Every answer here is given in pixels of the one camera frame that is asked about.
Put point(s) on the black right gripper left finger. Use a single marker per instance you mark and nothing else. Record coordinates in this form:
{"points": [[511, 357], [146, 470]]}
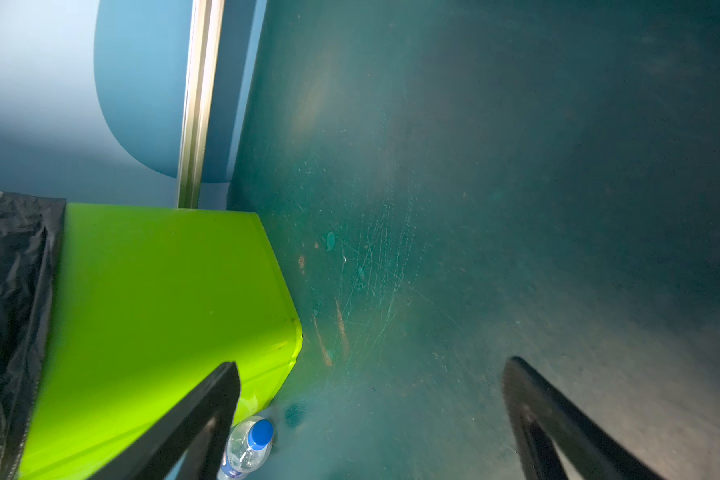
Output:
{"points": [[190, 436]]}

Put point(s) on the aluminium frame rail back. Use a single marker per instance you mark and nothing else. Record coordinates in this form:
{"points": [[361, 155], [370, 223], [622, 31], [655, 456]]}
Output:
{"points": [[204, 39]]}

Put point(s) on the clear bottle blue cap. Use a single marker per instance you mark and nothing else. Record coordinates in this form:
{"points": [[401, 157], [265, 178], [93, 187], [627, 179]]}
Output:
{"points": [[247, 448]]}

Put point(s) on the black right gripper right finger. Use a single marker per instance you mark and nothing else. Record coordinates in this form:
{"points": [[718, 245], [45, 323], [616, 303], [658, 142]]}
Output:
{"points": [[545, 424]]}

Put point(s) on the green bin black liner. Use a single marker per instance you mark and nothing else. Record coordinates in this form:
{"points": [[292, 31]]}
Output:
{"points": [[110, 315]]}

